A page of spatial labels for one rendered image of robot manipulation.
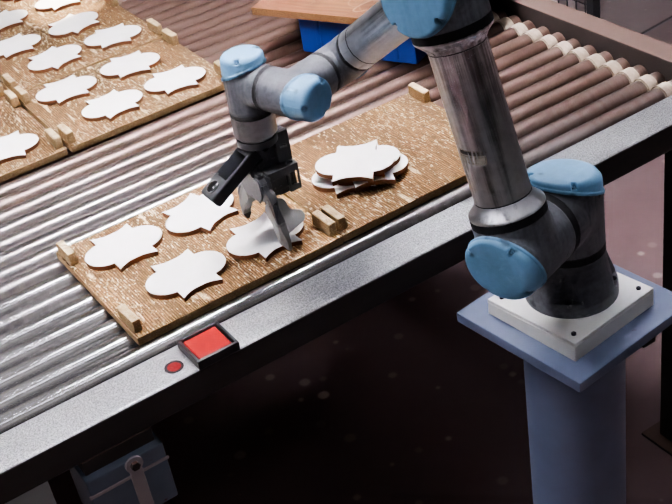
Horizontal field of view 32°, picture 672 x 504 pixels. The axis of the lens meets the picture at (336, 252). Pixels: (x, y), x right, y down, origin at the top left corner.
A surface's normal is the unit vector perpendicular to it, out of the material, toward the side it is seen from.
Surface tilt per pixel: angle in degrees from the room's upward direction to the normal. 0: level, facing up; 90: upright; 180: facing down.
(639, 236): 0
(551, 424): 90
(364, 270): 0
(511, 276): 97
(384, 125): 0
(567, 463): 90
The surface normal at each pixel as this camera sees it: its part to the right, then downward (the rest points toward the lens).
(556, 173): -0.07, -0.89
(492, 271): -0.57, 0.62
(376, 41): -0.37, 0.76
